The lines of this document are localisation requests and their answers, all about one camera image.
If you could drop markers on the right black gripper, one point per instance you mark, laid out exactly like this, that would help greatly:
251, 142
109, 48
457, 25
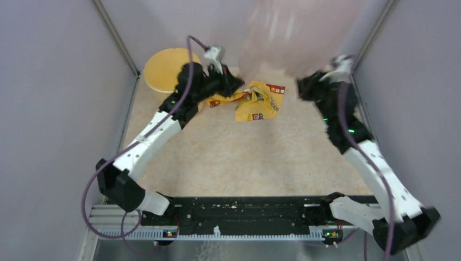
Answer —
305, 85

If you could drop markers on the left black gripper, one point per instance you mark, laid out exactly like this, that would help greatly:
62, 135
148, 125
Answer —
229, 82

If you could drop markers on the yellow printed wrapper bag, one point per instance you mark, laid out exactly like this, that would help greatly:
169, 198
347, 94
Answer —
259, 101

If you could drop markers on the translucent pink plastic bag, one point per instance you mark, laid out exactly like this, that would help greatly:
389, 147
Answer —
296, 37

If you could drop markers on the yellow trash bin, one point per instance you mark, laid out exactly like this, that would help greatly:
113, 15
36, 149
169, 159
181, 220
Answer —
161, 70

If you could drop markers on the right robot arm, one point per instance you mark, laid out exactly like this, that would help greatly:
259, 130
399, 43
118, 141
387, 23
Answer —
401, 220

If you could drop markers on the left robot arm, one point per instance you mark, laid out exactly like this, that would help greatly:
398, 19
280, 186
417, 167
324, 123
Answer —
118, 178

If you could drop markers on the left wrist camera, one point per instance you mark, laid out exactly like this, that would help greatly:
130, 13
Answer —
214, 55

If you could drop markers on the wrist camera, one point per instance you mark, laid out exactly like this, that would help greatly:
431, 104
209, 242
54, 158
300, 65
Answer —
339, 69
214, 55

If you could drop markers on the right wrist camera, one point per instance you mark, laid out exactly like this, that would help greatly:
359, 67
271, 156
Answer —
339, 69

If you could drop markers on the right aluminium frame post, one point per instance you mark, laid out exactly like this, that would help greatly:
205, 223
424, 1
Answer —
386, 11

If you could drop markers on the aluminium frame post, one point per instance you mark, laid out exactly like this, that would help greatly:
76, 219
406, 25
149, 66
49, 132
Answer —
386, 11
115, 36

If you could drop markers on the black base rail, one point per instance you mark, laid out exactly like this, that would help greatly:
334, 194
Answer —
283, 215

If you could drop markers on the grey cable duct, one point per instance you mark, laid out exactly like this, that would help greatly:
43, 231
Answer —
159, 234

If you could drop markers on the left aluminium frame post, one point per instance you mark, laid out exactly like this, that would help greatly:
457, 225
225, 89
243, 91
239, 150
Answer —
115, 36

